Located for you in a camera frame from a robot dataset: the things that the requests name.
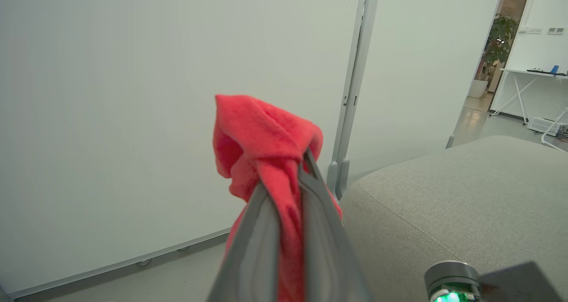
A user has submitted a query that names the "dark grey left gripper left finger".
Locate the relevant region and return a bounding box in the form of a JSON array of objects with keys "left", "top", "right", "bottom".
[{"left": 207, "top": 181, "right": 280, "bottom": 302}]

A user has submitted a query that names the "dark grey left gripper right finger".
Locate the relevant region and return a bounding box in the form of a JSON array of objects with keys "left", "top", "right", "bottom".
[{"left": 298, "top": 148, "right": 372, "bottom": 302}]

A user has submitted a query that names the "red fleece garment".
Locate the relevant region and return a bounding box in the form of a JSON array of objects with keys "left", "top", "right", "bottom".
[{"left": 213, "top": 94, "right": 343, "bottom": 302}]

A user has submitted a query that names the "grey robot part green light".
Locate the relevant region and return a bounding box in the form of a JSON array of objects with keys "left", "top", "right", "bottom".
[{"left": 424, "top": 260, "right": 564, "bottom": 302}]

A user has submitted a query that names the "grey fabric sofa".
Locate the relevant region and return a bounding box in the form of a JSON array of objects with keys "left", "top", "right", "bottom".
[{"left": 339, "top": 135, "right": 568, "bottom": 302}]

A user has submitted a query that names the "large white partition panel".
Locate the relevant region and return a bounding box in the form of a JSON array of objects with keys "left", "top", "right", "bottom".
[{"left": 0, "top": 0, "right": 364, "bottom": 300}]

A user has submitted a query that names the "narrow white partition panel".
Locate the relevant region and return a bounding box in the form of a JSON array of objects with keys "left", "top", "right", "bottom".
[{"left": 345, "top": 0, "right": 506, "bottom": 188}]

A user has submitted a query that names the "white plant pot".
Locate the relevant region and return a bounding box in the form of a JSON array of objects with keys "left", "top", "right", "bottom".
[{"left": 467, "top": 79, "right": 489, "bottom": 99}]

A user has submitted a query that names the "white perforated floor box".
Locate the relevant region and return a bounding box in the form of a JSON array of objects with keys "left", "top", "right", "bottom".
[{"left": 526, "top": 116, "right": 561, "bottom": 136}]

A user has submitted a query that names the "white folding table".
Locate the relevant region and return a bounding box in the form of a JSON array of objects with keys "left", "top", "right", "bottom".
[{"left": 490, "top": 68, "right": 568, "bottom": 125}]

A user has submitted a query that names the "green potted plant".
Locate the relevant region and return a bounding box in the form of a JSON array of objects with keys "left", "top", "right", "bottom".
[{"left": 481, "top": 12, "right": 521, "bottom": 81}]

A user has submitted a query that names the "grey partition joining post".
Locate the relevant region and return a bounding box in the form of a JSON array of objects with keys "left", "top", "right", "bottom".
[{"left": 327, "top": 0, "right": 382, "bottom": 200}]

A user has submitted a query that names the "white bent tube frame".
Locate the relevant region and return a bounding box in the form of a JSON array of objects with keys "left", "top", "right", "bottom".
[{"left": 540, "top": 108, "right": 568, "bottom": 152}]

